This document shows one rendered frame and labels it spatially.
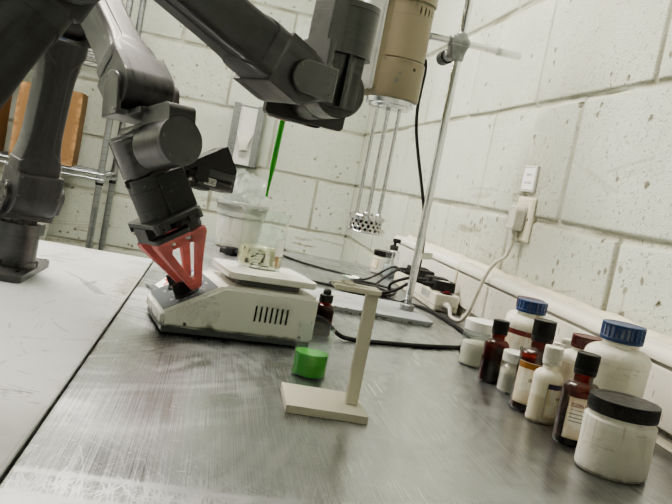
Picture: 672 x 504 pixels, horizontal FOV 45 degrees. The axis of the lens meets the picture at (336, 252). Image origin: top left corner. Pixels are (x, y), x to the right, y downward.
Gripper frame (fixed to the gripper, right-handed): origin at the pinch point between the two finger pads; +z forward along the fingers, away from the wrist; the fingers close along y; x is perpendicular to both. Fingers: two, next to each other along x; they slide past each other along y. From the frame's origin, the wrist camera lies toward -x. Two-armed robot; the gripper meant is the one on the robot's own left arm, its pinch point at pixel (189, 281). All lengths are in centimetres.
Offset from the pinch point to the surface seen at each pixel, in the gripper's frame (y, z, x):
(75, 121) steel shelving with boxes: 214, -19, -51
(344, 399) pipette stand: -29.1, 10.5, -1.1
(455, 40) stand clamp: 20, -14, -71
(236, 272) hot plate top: -4.2, 0.6, -4.8
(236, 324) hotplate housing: -4.4, 6.6, -2.2
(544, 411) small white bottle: -33.6, 22.6, -21.7
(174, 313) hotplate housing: -3.0, 2.1, 4.2
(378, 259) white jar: 84, 39, -79
